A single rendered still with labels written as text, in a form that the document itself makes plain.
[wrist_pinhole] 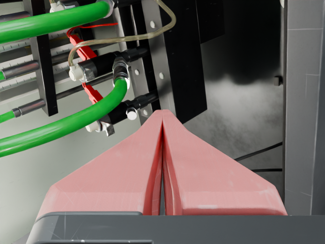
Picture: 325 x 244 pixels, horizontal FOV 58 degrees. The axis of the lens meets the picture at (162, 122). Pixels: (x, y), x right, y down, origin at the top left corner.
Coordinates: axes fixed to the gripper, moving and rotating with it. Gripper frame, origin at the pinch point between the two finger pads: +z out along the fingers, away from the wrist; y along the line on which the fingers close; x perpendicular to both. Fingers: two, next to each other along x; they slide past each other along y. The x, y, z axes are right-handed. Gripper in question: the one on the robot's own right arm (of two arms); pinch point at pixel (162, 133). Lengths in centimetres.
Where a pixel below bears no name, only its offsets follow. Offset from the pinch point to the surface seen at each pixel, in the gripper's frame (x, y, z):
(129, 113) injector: 17.2, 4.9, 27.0
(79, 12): -1.1, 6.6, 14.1
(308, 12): 1.0, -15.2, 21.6
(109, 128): 17.1, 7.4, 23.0
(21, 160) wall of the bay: 38, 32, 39
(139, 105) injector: 18.4, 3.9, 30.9
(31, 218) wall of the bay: 52, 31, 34
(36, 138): 6.7, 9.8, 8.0
